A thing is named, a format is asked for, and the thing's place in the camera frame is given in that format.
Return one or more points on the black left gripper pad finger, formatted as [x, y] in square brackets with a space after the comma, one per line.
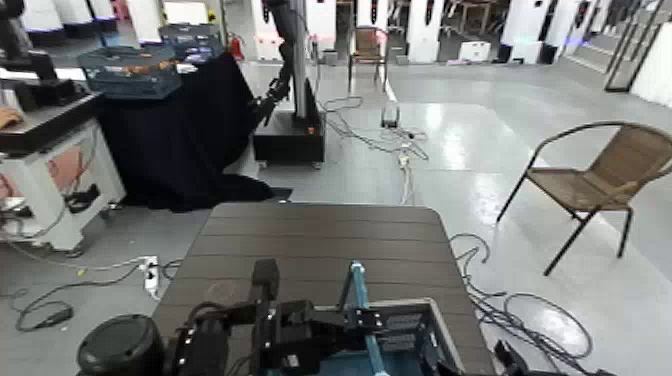
[265, 275]

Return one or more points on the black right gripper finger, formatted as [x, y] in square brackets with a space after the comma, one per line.
[431, 354]
[510, 359]

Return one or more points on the black left gripper screwed finger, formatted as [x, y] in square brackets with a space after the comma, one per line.
[362, 317]

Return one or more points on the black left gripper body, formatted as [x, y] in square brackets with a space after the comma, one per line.
[294, 336]

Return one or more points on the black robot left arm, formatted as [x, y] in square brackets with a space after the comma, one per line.
[120, 346]

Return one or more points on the mobile robot base with column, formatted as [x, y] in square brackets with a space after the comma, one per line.
[294, 136]

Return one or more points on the large blue plastic crate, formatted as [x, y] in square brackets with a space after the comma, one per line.
[131, 78]

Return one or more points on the dark blue crate with items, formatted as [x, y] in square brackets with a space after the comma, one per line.
[191, 44]

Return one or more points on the white power strip with plugs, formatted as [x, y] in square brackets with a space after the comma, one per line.
[151, 275]

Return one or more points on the long white power strip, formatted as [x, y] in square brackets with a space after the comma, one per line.
[405, 176]

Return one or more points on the black draped cloth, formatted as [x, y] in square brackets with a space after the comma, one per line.
[178, 147]

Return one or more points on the black holder on cabinet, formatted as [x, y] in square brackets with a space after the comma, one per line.
[83, 199]

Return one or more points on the small black floor device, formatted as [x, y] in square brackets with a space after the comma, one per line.
[390, 118]

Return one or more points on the grey waste bin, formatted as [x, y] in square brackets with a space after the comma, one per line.
[330, 58]

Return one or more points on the red fire extinguisher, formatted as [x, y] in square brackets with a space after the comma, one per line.
[237, 48]

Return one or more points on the black desk top board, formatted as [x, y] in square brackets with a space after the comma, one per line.
[47, 123]

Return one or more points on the black desktop device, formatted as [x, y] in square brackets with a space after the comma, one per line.
[44, 92]

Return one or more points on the white box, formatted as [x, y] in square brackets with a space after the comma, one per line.
[474, 51]

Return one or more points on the white pillar kiosk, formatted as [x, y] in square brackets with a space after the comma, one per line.
[525, 31]
[425, 31]

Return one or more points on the tan cloth object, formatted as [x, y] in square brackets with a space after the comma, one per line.
[8, 117]

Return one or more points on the large wicker chair black frame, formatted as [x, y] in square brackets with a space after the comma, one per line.
[577, 191]

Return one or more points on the small wicker chair black frame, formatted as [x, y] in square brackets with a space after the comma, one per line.
[367, 44]

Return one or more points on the black metal frame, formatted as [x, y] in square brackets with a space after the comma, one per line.
[627, 52]

